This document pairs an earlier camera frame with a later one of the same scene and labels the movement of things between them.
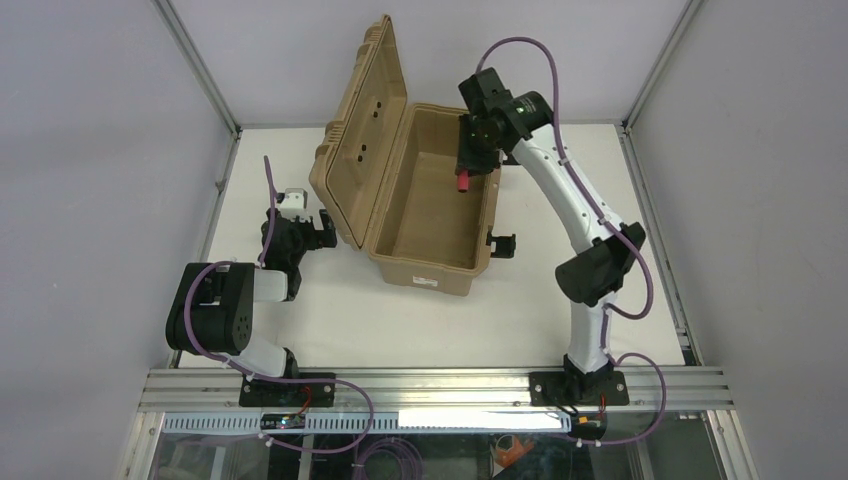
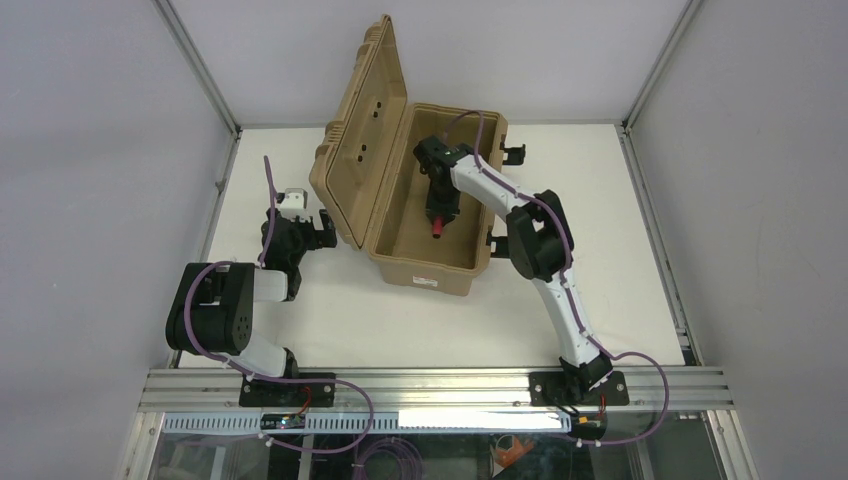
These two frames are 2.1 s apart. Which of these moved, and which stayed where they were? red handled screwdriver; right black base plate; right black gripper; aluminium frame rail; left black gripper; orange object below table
Moved: right black gripper; red handled screwdriver
Stayed: orange object below table; right black base plate; left black gripper; aluminium frame rail
